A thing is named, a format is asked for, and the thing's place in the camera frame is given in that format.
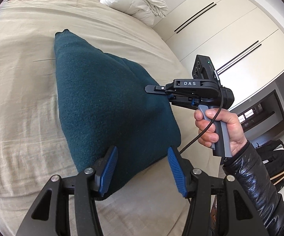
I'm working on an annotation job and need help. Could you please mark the dark teal knit sweater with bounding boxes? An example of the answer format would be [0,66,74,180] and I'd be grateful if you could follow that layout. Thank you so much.
[54,30,181,197]

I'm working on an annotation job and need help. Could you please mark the black jacket right forearm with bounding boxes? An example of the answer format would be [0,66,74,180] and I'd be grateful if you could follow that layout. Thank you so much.
[223,142,284,235]

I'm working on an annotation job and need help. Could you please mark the person's right hand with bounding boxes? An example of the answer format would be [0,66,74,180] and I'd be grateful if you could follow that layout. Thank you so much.
[194,108,248,157]

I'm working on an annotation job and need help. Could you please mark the dark shelf unit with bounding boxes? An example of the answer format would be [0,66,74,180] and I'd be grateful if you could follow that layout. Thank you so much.
[235,90,284,140]

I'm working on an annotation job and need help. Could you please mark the beige bed sheet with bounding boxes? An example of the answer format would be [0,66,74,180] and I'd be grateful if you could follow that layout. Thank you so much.
[0,0,222,236]

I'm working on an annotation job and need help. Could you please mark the black bag on floor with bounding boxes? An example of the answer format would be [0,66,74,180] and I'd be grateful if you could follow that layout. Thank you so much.
[256,140,284,192]

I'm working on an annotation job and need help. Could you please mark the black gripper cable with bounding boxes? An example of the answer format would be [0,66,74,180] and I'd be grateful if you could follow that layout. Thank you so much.
[178,87,225,154]

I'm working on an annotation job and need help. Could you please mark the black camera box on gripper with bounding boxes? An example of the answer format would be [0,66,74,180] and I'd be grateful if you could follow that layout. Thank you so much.
[192,54,220,82]

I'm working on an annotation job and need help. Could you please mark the white wardrobe with black handles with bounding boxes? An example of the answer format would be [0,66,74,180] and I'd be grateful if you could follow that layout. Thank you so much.
[154,0,284,107]

